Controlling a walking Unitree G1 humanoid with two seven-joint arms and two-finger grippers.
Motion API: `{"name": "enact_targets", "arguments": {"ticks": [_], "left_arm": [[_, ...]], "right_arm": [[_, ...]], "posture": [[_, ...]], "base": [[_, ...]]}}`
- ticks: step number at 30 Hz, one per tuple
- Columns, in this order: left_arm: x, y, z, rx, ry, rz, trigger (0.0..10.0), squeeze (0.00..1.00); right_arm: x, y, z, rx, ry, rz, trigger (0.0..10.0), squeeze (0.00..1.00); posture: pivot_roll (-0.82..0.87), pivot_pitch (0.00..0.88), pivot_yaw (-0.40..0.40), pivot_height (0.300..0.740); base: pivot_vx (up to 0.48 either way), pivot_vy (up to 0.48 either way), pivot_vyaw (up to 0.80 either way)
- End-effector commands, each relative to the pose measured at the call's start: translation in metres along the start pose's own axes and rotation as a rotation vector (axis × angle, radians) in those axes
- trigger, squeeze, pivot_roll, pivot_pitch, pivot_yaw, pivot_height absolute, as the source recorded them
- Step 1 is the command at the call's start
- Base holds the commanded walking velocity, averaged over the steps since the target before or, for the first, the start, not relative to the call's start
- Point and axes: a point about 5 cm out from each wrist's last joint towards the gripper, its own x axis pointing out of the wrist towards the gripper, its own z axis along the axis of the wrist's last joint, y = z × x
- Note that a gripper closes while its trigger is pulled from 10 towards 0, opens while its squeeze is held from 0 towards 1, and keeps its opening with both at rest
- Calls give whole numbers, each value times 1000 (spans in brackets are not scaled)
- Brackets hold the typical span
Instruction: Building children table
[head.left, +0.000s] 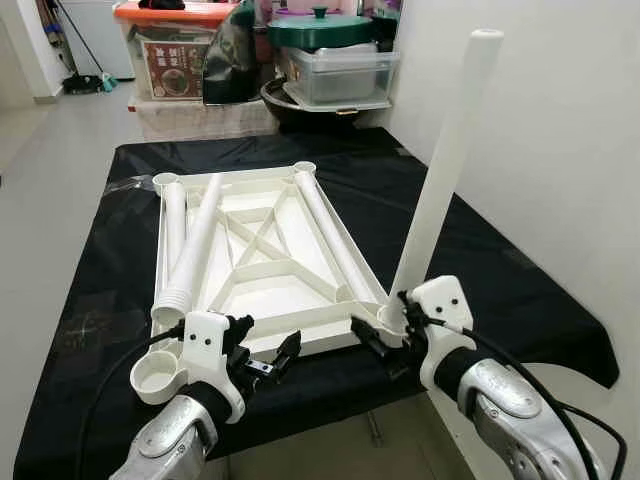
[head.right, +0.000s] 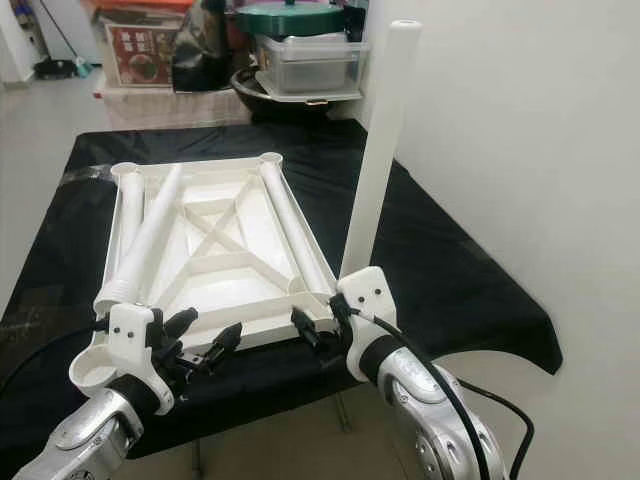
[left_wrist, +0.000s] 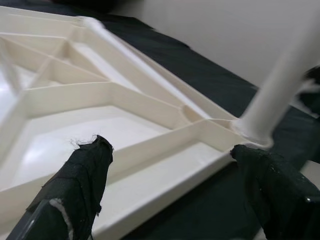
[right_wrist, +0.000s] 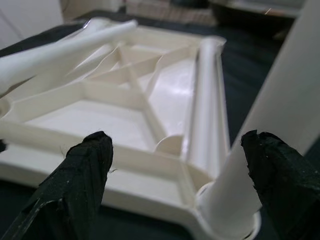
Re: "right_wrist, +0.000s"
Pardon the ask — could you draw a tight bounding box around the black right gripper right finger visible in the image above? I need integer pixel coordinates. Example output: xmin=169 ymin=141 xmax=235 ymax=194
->
xmin=240 ymin=129 xmax=320 ymax=240

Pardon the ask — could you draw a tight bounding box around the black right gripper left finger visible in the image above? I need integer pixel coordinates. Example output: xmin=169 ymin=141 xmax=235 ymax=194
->
xmin=0 ymin=131 xmax=115 ymax=240

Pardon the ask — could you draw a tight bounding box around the white plastic table leg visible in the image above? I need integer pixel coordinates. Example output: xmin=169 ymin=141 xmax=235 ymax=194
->
xmin=0 ymin=19 xmax=138 ymax=93
xmin=183 ymin=36 xmax=231 ymax=176
xmin=199 ymin=0 xmax=320 ymax=235

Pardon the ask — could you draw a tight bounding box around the white plastic children table top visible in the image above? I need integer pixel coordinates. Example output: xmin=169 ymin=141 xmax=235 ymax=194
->
xmin=0 ymin=16 xmax=262 ymax=240

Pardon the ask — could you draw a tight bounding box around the black tablecloth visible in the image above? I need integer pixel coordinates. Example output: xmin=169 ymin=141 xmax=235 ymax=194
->
xmin=0 ymin=9 xmax=320 ymax=240

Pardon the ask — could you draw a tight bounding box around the black wok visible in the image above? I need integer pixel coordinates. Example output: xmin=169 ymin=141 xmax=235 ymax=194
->
xmin=211 ymin=2 xmax=296 ymax=26

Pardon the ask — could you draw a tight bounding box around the beige cloth covered bench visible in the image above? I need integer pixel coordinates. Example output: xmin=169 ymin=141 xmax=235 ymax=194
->
xmin=126 ymin=0 xmax=216 ymax=26

